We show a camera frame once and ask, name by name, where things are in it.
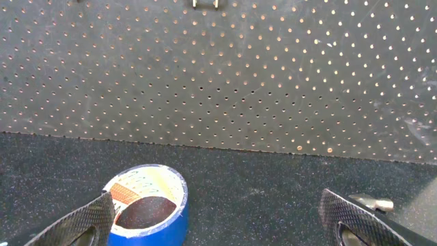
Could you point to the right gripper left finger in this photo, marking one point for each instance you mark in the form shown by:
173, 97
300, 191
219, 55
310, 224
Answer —
85, 223

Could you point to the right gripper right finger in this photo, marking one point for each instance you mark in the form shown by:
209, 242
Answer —
355, 218

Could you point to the roll of blue tape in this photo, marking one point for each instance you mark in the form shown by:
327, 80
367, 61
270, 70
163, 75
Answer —
164, 235

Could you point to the black pegboard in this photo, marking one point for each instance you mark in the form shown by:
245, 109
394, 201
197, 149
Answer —
218, 68

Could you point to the metal hook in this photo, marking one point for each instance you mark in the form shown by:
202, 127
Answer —
205, 4

